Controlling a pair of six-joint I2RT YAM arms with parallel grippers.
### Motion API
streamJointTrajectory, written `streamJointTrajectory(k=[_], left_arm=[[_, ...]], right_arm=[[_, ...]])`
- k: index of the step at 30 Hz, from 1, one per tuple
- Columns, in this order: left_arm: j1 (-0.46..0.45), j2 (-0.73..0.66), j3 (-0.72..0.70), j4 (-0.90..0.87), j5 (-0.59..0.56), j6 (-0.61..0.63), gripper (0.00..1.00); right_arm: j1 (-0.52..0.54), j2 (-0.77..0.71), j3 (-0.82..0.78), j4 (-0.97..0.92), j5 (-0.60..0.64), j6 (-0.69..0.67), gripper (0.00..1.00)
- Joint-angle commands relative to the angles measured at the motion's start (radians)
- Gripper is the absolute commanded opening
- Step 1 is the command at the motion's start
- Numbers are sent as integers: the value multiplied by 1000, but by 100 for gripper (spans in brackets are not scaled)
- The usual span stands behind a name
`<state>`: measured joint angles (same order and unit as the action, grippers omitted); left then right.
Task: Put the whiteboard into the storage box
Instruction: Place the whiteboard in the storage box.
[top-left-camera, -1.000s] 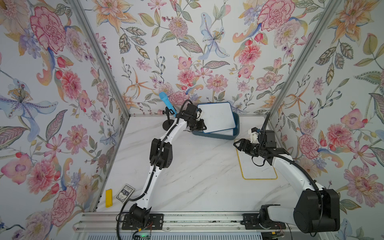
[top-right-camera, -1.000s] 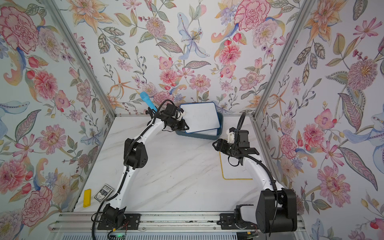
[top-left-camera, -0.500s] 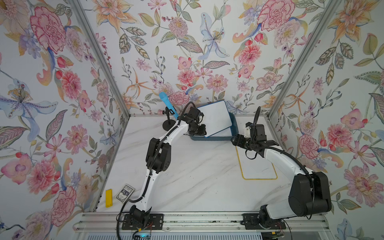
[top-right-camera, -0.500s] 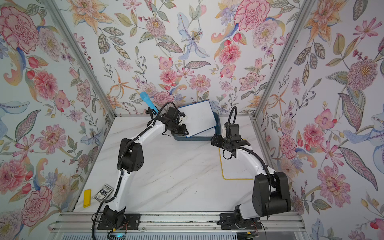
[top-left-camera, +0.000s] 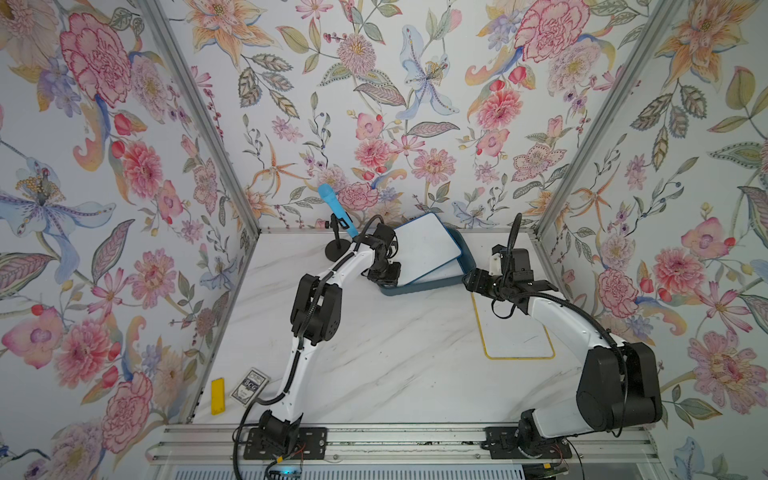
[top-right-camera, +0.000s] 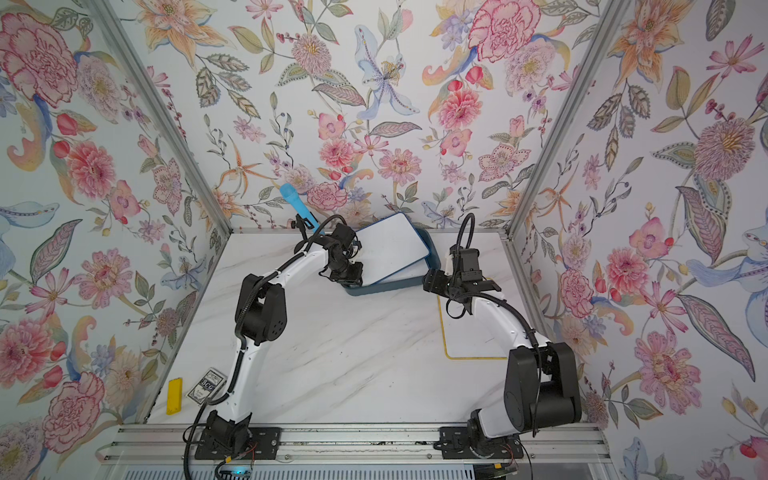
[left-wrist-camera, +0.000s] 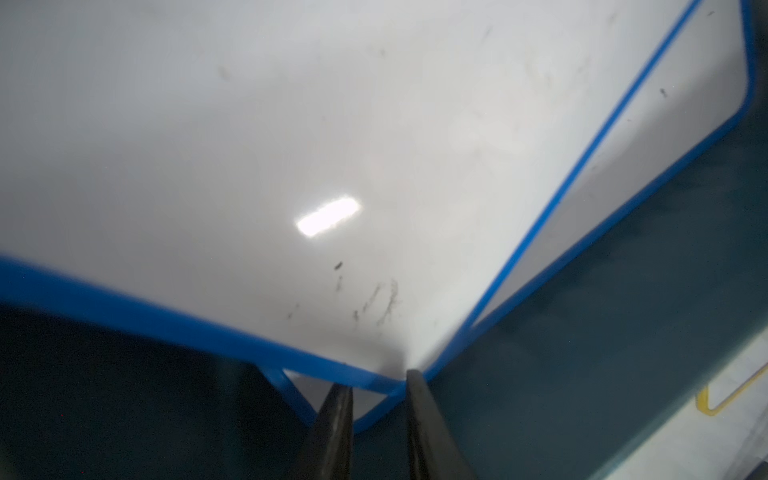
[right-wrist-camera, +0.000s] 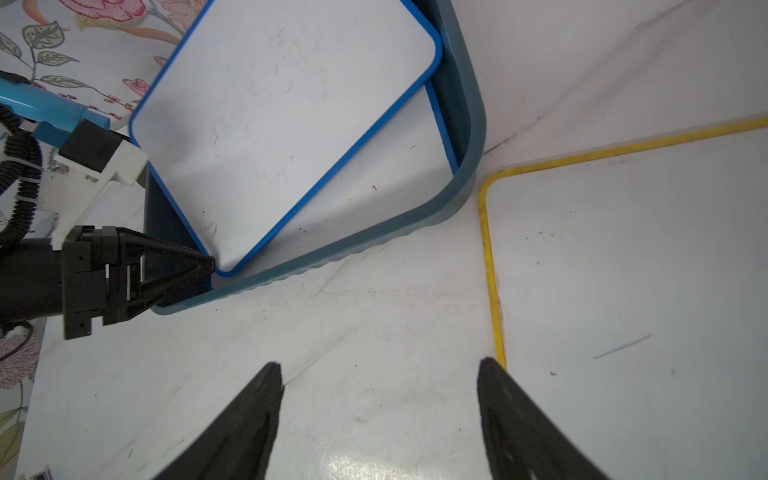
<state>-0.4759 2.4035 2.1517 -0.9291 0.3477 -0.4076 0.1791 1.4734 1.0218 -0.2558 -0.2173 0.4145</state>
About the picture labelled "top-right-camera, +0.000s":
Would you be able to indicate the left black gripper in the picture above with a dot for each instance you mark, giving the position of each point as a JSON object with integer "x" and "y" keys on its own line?
{"x": 354, "y": 278}

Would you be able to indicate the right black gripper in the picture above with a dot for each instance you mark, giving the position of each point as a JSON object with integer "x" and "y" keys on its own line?
{"x": 435, "y": 281}

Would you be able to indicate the blue-framed whiteboard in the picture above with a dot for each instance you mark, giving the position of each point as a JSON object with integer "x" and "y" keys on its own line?
{"x": 388, "y": 246}
{"x": 415, "y": 270}

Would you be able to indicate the teal plastic storage box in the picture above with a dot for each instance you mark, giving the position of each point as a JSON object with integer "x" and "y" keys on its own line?
{"x": 433, "y": 261}

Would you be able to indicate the yellow-framed whiteboard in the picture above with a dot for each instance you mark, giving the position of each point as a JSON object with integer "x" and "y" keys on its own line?
{"x": 465, "y": 339}

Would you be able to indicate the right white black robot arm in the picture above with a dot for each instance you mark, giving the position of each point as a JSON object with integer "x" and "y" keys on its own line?
{"x": 541, "y": 381}

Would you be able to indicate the black microphone stand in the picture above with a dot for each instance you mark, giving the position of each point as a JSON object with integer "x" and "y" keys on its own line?
{"x": 300, "y": 224}

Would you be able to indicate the blue microphone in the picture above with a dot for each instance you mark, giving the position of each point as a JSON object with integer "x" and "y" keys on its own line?
{"x": 292, "y": 197}

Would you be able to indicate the yellow marker block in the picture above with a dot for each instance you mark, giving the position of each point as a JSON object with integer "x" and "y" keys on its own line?
{"x": 174, "y": 391}

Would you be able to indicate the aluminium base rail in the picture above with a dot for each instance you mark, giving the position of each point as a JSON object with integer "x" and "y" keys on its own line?
{"x": 339, "y": 443}

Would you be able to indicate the right aluminium corner post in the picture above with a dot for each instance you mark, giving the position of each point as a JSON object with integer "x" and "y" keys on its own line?
{"x": 604, "y": 30}

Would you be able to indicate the aluminium corner post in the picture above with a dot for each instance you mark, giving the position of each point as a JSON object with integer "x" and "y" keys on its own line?
{"x": 604, "y": 30}
{"x": 116, "y": 37}

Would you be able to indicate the left aluminium corner post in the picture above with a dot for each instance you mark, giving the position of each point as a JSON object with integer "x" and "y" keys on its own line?
{"x": 116, "y": 37}

